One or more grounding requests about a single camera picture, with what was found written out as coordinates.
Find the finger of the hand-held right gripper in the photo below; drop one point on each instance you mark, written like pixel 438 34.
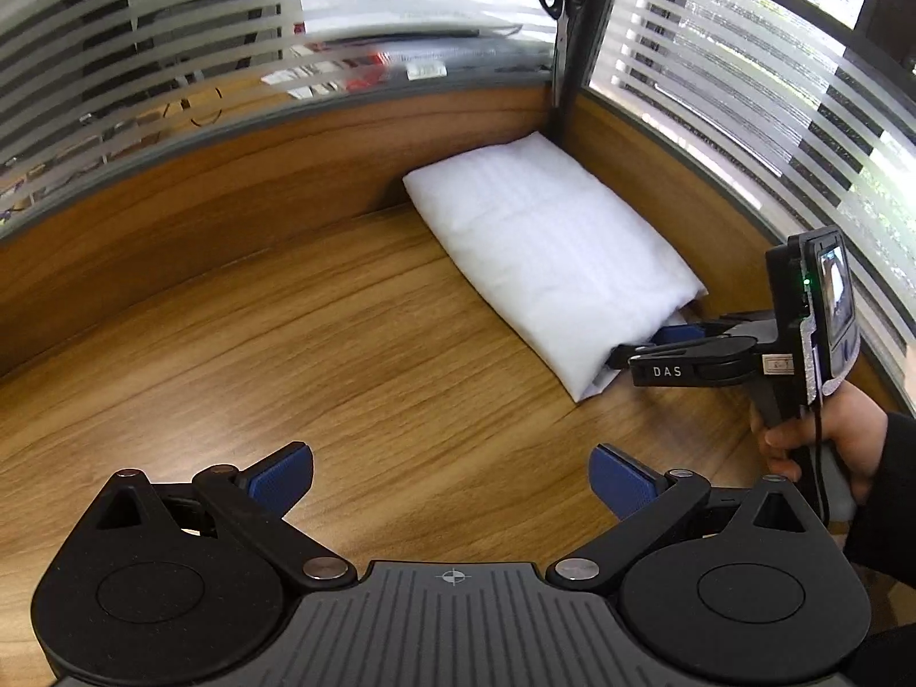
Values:
pixel 624 356
pixel 680 334

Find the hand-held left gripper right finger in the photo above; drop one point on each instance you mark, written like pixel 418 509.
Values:
pixel 624 481

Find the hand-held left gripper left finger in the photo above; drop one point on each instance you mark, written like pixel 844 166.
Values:
pixel 283 481

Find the white shirt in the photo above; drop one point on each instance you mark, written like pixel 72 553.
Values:
pixel 551 257

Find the person's right hand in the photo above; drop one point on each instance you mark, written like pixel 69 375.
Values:
pixel 855 436

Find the person's dark clothing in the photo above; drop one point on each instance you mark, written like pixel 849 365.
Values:
pixel 887 658

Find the wood and glass desk partition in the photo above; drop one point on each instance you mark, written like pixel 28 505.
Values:
pixel 286 107

